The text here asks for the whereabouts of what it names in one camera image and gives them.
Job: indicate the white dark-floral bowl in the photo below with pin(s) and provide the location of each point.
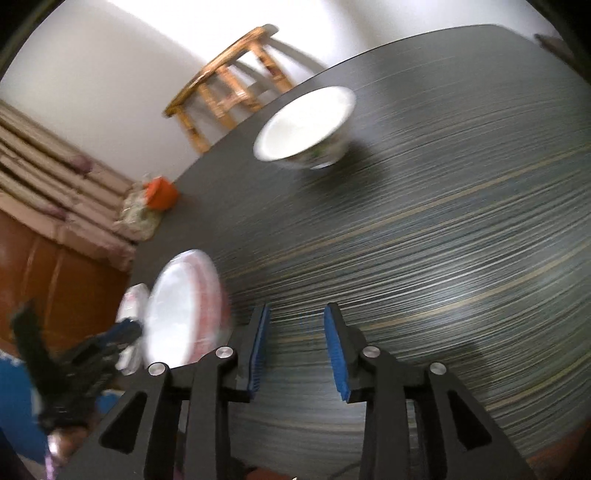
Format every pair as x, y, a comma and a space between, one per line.
300, 124

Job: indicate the wooden chair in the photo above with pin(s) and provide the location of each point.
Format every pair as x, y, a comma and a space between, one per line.
221, 69

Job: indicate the brown wooden wardrobe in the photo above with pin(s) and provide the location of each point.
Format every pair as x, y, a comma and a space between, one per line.
60, 286

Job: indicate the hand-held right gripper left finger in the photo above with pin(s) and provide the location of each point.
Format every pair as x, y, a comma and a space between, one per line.
258, 350

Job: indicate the pink floral bowl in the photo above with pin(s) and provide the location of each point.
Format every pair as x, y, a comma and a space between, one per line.
175, 314

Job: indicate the orange cup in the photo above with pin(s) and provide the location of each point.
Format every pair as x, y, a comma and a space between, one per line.
159, 194

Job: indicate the floral ceramic teapot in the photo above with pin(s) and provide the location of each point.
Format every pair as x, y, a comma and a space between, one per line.
136, 217

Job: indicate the dark wooden side cabinet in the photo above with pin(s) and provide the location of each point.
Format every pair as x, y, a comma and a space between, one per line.
554, 44

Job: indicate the beige patterned curtain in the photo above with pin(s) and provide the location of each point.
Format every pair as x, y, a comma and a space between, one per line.
46, 184

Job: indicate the small white pink-peony plate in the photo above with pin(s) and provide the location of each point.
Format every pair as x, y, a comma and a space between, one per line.
131, 300

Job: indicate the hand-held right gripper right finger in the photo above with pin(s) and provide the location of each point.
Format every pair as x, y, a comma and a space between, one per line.
334, 350

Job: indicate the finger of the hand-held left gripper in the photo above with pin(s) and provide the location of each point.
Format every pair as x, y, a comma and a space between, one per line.
121, 330
104, 356

